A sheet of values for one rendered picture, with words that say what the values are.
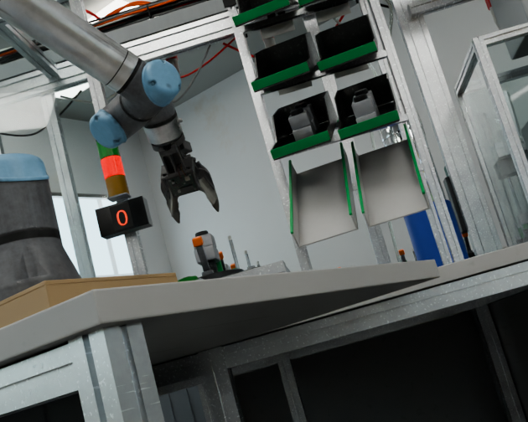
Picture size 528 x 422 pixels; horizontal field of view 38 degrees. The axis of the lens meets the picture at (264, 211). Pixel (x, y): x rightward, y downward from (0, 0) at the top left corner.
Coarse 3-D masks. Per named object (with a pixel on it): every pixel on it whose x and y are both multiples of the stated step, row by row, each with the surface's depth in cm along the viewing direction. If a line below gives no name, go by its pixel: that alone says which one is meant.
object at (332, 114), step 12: (312, 96) 186; (324, 96) 175; (288, 108) 188; (324, 108) 186; (276, 120) 179; (324, 120) 187; (336, 120) 183; (276, 132) 174; (288, 132) 189; (324, 132) 160; (276, 144) 170; (288, 144) 162; (300, 144) 162; (312, 144) 161; (276, 156) 163
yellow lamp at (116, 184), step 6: (120, 174) 185; (108, 180) 184; (114, 180) 184; (120, 180) 184; (126, 180) 186; (108, 186) 184; (114, 186) 184; (120, 186) 184; (126, 186) 185; (108, 192) 185; (114, 192) 183; (120, 192) 183; (126, 192) 184
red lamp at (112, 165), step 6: (114, 156) 186; (102, 162) 186; (108, 162) 185; (114, 162) 185; (120, 162) 186; (102, 168) 186; (108, 168) 185; (114, 168) 185; (120, 168) 186; (108, 174) 184; (114, 174) 184
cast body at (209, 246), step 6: (198, 234) 168; (204, 234) 167; (210, 234) 167; (204, 240) 167; (210, 240) 167; (204, 246) 167; (210, 246) 166; (210, 252) 165; (216, 252) 168; (198, 258) 165; (210, 258) 165; (216, 258) 166
